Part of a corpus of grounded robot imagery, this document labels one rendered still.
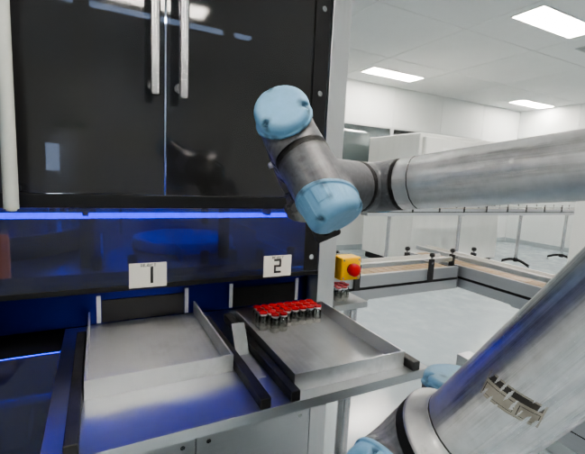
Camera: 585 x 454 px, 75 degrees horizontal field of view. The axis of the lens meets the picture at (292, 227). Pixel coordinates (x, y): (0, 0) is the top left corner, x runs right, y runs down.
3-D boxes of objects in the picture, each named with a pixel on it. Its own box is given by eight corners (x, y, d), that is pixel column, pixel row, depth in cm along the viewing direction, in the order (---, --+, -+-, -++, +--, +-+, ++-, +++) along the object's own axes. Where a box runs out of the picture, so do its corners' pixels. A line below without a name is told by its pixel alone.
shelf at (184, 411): (65, 336, 92) (65, 329, 91) (315, 304, 123) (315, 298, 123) (37, 482, 49) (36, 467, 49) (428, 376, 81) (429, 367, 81)
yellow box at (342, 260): (328, 275, 122) (329, 253, 121) (346, 273, 126) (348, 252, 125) (341, 281, 116) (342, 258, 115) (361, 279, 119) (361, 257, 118)
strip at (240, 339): (230, 349, 85) (231, 323, 84) (242, 346, 86) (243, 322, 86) (251, 379, 73) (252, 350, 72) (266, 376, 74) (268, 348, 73)
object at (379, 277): (316, 308, 125) (319, 261, 123) (295, 294, 139) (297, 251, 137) (459, 288, 156) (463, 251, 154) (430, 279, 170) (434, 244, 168)
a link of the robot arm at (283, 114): (266, 144, 46) (240, 95, 49) (281, 185, 56) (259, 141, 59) (324, 116, 46) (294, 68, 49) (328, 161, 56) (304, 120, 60)
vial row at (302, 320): (257, 328, 97) (257, 311, 96) (317, 319, 105) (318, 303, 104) (260, 331, 95) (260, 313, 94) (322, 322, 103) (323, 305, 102)
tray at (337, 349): (235, 323, 99) (236, 311, 99) (321, 312, 111) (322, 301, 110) (294, 392, 69) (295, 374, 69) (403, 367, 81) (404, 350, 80)
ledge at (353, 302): (311, 298, 130) (311, 292, 129) (342, 295, 135) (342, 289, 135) (333, 312, 117) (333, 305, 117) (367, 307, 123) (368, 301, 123)
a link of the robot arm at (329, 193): (392, 202, 50) (352, 140, 54) (338, 203, 42) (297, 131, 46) (353, 234, 55) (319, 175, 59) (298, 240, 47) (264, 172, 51)
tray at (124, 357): (88, 325, 94) (88, 312, 93) (194, 313, 105) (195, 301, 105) (84, 400, 64) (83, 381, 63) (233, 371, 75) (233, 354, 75)
